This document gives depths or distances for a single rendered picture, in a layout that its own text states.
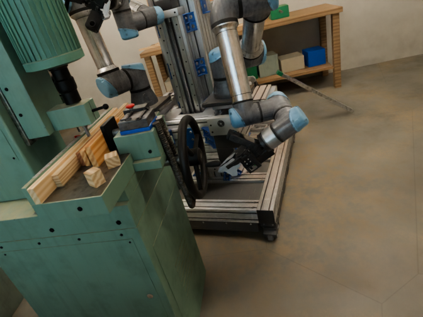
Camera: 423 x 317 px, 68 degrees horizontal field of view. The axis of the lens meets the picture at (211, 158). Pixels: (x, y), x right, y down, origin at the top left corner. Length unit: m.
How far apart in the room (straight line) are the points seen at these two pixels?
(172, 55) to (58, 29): 0.81
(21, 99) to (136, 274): 0.67
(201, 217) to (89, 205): 1.07
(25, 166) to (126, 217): 0.40
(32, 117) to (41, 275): 0.57
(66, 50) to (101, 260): 0.67
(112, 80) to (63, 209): 0.89
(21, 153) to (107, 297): 0.59
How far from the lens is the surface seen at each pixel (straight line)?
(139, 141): 0.99
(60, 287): 1.36
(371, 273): 1.70
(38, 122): 1.13
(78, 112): 1.09
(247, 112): 1.10
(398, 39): 4.77
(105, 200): 0.86
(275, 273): 1.69
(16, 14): 1.03
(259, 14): 1.21
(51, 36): 1.02
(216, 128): 1.48
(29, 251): 1.27
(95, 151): 1.01
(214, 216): 1.81
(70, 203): 0.90
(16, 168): 1.22
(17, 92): 1.12
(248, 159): 1.10
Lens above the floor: 1.29
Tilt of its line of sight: 28 degrees down
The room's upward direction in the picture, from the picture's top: 14 degrees counter-clockwise
